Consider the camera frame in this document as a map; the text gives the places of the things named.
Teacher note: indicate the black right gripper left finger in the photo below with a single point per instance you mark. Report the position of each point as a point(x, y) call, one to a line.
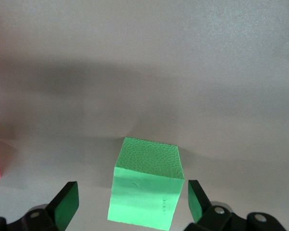
point(57, 211)

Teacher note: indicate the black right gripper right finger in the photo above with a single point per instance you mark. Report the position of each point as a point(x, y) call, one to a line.
point(214, 219)

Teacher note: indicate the green foam cube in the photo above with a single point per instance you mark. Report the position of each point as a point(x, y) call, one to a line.
point(144, 187)

